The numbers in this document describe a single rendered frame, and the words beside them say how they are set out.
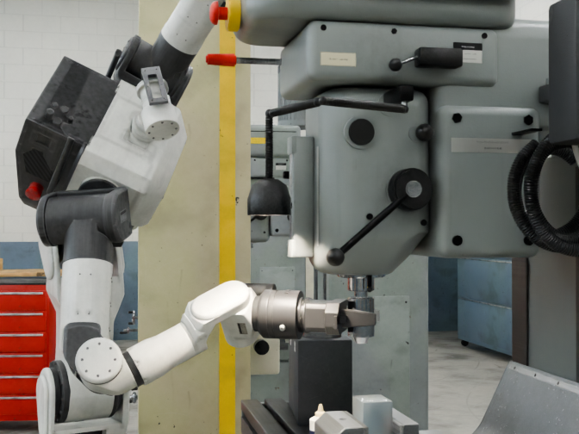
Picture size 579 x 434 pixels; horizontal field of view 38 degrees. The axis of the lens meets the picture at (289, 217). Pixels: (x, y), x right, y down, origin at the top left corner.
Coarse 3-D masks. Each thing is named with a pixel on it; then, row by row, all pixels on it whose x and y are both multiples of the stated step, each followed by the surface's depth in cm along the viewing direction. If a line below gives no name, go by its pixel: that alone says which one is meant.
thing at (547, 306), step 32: (544, 192) 160; (576, 192) 148; (544, 256) 160; (512, 288) 171; (544, 288) 160; (576, 288) 148; (512, 320) 171; (544, 320) 160; (576, 320) 148; (512, 352) 171; (544, 352) 160; (576, 352) 148
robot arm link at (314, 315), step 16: (288, 304) 148; (304, 304) 149; (320, 304) 147; (336, 304) 146; (272, 320) 148; (288, 320) 148; (304, 320) 147; (320, 320) 147; (336, 320) 144; (288, 336) 150
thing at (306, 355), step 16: (304, 336) 187; (320, 336) 184; (336, 336) 186; (304, 352) 182; (320, 352) 183; (336, 352) 183; (304, 368) 182; (320, 368) 183; (336, 368) 183; (304, 384) 182; (320, 384) 183; (336, 384) 183; (304, 400) 182; (320, 400) 183; (336, 400) 183; (304, 416) 182
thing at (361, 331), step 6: (348, 306) 149; (354, 306) 147; (360, 306) 147; (366, 306) 147; (372, 306) 148; (372, 312) 148; (348, 330) 149; (354, 330) 147; (360, 330) 147; (366, 330) 147; (372, 330) 148; (354, 336) 147; (360, 336) 147; (366, 336) 147; (372, 336) 148
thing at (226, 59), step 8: (208, 56) 153; (216, 56) 153; (224, 56) 154; (232, 56) 154; (208, 64) 154; (216, 64) 154; (224, 64) 154; (232, 64) 154; (256, 64) 156; (264, 64) 156; (272, 64) 156; (280, 64) 156
